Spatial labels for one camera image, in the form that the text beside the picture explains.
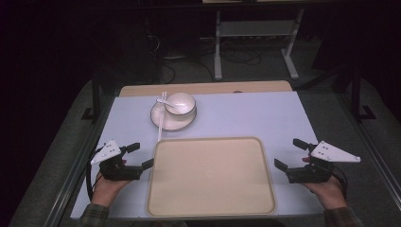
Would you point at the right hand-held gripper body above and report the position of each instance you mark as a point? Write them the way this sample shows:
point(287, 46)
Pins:
point(331, 153)

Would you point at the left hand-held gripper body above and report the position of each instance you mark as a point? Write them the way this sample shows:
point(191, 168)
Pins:
point(107, 151)

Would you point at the white plate with dark rim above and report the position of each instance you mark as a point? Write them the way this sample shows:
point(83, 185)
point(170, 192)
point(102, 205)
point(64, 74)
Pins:
point(173, 123)

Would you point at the beige plastic tray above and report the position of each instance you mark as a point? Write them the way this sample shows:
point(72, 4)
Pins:
point(211, 179)

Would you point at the white bowl with dark rim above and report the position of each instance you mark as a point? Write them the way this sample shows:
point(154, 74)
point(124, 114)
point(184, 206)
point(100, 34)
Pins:
point(183, 102)

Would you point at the person's left hand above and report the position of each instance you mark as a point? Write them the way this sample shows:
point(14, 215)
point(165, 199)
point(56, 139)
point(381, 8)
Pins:
point(105, 190)

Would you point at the person's right hand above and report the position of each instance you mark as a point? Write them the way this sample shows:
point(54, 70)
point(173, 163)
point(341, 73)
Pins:
point(329, 194)

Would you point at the black metal stand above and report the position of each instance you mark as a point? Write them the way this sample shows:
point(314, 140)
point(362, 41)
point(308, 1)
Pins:
point(357, 94)
point(95, 97)

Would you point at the pale blue table mat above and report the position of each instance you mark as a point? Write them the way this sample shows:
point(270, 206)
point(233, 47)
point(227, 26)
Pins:
point(252, 116)

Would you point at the aluminium rail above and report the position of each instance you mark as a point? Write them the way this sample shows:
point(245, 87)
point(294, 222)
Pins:
point(375, 154)
point(75, 170)

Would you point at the white metal desk frame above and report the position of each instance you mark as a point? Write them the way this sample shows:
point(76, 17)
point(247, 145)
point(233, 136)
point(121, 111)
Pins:
point(252, 29)

